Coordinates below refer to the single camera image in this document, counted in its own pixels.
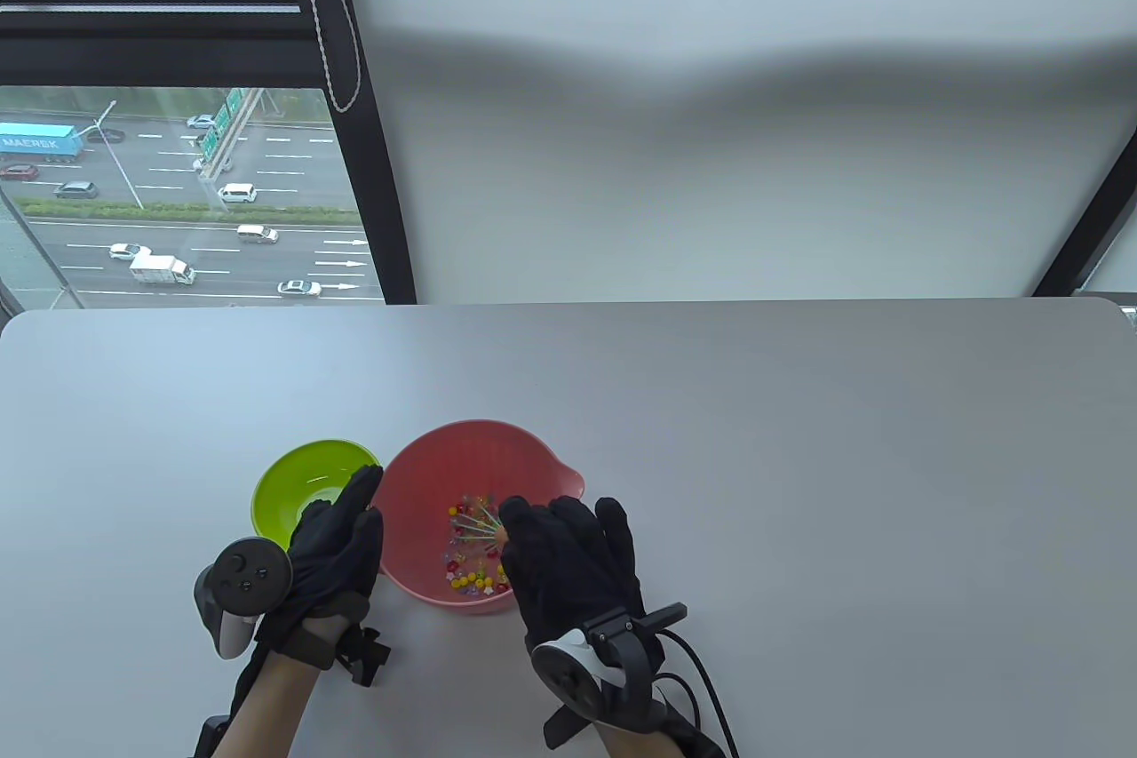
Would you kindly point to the person's right hand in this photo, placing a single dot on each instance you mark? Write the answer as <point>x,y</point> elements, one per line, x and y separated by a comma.
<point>568,562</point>

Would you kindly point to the person's left hand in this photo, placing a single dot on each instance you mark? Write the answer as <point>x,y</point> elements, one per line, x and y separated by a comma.
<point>337,554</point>

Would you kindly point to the green plastic bowl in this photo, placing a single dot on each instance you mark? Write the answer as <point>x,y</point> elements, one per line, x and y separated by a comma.
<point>293,482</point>

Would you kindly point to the pink salad bowl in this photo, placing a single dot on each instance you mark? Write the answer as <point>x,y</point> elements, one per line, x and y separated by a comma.
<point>417,509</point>

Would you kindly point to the pile of colourful plastic decorations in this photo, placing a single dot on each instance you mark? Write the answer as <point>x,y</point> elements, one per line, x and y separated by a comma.
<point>466,571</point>

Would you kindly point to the person's right forearm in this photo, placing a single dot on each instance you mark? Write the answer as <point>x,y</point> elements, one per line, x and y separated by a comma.
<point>635,745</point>

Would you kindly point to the person's left forearm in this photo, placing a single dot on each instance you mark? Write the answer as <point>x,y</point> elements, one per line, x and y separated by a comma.
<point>266,705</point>

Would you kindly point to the black left hand controller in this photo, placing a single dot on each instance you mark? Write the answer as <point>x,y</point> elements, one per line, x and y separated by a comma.
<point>244,576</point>

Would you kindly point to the black hand controller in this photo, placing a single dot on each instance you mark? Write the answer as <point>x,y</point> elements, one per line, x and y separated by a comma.
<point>622,669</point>
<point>244,576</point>

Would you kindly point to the black right hand controller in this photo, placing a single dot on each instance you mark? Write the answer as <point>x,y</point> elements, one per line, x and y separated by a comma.
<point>622,669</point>

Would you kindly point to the white roller blind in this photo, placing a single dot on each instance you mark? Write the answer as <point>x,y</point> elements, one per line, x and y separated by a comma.
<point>711,171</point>

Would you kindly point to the green road sign gantry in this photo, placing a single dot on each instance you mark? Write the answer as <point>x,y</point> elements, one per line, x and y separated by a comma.
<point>222,123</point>

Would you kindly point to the grey street lamp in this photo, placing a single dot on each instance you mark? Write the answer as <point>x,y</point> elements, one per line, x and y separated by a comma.
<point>115,158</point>

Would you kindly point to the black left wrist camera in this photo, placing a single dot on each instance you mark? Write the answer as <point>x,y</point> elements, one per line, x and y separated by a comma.
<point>211,738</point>

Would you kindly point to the black window frame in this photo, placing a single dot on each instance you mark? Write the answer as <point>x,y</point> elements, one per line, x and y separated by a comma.
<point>355,127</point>
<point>1084,234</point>

